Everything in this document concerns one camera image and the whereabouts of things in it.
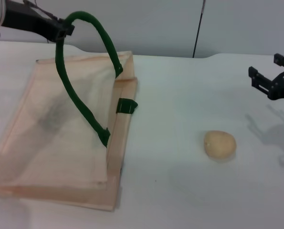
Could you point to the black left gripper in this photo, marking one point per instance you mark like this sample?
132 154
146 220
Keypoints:
29 22

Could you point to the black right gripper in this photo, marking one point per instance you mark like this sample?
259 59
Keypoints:
283 88

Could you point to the round pale egg yolk pastry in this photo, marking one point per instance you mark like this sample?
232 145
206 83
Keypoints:
220 146

